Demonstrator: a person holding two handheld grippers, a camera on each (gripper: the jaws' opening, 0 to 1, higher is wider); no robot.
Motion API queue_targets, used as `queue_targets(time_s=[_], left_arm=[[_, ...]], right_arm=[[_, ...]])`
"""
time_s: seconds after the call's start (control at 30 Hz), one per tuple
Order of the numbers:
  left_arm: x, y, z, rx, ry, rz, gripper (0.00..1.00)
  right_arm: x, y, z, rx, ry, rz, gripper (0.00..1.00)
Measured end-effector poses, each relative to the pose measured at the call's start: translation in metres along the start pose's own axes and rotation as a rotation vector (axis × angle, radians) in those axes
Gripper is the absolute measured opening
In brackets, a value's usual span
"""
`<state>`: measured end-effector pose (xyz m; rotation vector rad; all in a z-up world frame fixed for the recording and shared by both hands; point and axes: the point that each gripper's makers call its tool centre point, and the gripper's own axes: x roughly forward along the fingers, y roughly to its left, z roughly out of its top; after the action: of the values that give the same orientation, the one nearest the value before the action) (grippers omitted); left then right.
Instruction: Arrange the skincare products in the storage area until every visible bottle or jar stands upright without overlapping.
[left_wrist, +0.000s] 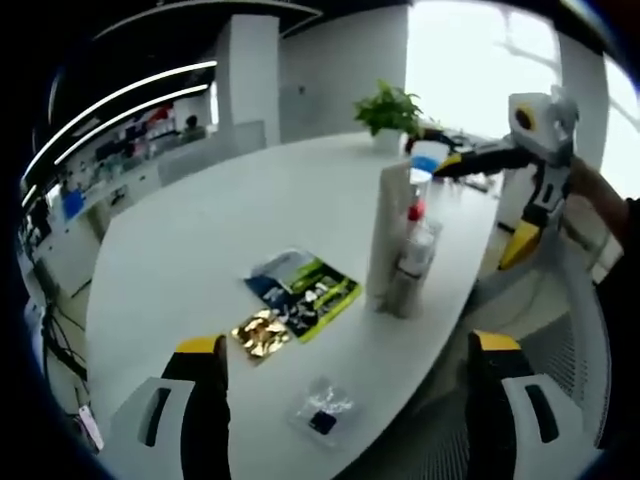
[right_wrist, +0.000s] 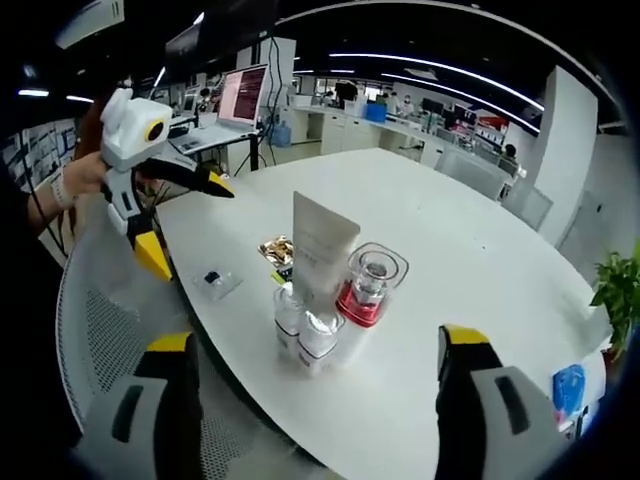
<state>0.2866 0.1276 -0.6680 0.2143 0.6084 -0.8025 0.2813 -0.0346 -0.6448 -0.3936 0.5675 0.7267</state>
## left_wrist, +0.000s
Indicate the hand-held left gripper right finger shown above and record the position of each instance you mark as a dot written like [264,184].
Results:
[500,400]

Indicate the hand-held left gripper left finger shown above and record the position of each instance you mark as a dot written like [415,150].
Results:
[200,400]

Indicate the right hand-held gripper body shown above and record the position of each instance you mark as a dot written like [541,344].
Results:
[547,127]

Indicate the gold skincare sachet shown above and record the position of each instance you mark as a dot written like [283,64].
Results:
[260,334]

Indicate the white skincare tube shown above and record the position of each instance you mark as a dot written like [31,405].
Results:
[387,235]

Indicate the clear skincare sachet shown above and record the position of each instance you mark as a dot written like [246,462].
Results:
[325,410]

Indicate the green black skincare sachet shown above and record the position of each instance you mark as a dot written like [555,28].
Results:
[325,300]

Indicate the person's right hand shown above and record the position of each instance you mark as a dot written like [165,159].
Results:
[587,210]

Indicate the light grey mesh office chair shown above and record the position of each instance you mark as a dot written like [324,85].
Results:
[550,350]

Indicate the white plant pot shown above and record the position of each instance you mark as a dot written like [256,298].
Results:
[387,142]

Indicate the green potted plant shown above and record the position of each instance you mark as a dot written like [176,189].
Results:
[390,107]

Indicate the white counter cabinets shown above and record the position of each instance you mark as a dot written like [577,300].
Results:
[115,190]

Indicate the blue bin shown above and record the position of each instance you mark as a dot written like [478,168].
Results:
[72,205]

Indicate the ceiling light strip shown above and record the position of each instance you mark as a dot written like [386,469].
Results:
[125,95]
[135,117]

